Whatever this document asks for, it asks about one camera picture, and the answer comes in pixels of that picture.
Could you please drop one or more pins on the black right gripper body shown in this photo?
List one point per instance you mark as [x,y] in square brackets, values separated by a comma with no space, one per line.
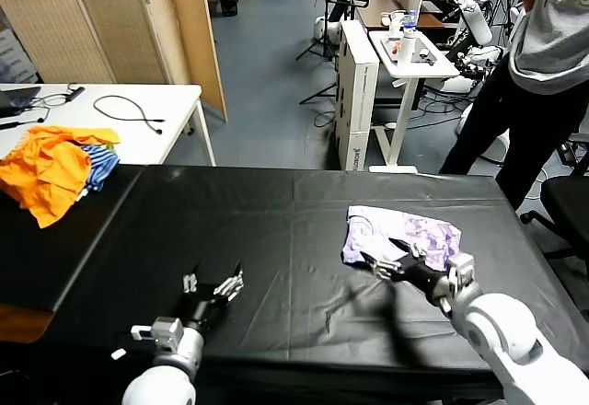
[421,276]

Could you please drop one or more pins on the grey tray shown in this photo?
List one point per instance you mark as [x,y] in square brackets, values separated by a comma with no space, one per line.
[386,53]

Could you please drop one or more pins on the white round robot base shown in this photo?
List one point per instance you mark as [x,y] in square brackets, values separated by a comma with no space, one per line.
[497,147]

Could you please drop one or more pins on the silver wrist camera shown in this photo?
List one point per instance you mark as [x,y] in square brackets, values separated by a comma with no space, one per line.
[163,333]
[461,271]

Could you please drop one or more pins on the black office chair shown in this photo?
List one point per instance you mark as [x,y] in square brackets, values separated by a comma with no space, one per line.
[568,202]

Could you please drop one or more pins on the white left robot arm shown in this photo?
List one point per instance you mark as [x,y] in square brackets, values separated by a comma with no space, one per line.
[165,377]

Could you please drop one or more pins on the small white standing desk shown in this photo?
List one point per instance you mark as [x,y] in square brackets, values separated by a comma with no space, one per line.
[400,115]

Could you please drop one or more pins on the black bin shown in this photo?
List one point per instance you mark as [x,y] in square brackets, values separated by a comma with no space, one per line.
[227,2]

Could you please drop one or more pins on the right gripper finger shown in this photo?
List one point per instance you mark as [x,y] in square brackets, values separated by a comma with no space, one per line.
[382,267]
[412,249]

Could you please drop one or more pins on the lavender t-shirt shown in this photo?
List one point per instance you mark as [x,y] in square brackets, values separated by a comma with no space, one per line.
[373,234]

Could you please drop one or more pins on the wooden folding screen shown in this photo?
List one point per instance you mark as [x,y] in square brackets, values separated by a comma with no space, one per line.
[115,18]

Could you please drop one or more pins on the white tumbler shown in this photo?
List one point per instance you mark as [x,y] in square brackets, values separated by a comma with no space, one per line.
[404,53]

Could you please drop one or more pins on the small white wheeled base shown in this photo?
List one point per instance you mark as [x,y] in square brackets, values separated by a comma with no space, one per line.
[322,27]

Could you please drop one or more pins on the white humanoid robot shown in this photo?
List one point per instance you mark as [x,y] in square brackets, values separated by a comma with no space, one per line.
[476,23]

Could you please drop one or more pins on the tall white cardboard box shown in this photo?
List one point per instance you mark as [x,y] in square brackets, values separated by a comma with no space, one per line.
[356,101]

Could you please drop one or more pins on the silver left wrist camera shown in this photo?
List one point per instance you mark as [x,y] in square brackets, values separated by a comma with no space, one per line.
[163,333]

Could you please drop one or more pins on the white table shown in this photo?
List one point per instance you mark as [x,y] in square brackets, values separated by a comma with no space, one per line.
[152,101]

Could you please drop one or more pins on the black laptop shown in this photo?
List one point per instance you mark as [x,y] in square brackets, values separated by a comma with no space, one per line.
[16,99]

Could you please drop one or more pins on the black table cover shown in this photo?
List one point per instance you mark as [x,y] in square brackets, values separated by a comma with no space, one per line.
[276,202]

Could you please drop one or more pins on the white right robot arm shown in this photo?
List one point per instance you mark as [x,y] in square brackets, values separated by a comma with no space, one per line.
[497,331]

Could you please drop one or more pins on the brown desk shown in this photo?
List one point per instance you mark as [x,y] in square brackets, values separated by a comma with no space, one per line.
[377,9]

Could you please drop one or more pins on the person in grey shirt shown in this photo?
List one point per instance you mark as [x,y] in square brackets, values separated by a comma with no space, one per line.
[543,46]

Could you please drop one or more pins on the black side table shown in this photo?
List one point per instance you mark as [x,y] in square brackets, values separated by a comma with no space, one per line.
[27,262]

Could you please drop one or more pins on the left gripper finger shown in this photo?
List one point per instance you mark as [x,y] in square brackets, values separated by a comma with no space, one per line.
[230,285]
[190,281]

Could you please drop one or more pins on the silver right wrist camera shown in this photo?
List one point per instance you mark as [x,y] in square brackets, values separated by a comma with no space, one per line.
[461,271]

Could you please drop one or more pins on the orange garment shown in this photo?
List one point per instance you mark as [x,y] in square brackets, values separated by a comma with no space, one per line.
[41,170]

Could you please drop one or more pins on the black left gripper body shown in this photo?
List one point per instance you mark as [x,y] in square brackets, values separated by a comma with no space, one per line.
[204,306]

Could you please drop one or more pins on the blue striped garment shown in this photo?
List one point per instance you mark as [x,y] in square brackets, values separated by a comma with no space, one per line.
[102,165]

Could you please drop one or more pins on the black tripod stand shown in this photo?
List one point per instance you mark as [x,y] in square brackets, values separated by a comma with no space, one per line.
[327,32]

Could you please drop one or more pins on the clear water bottle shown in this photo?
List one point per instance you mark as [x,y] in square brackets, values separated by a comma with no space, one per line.
[411,20]

